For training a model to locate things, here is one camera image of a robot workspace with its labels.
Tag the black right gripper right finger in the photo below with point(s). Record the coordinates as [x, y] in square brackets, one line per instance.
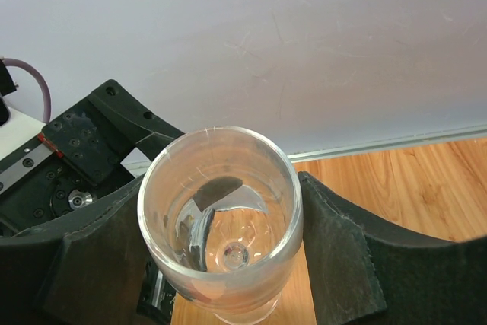
[364, 269]

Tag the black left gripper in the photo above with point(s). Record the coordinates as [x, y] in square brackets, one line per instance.
[49, 170]

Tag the clear wine glass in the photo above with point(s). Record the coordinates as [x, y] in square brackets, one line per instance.
[221, 214]

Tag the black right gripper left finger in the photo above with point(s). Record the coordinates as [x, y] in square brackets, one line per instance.
[86, 267]

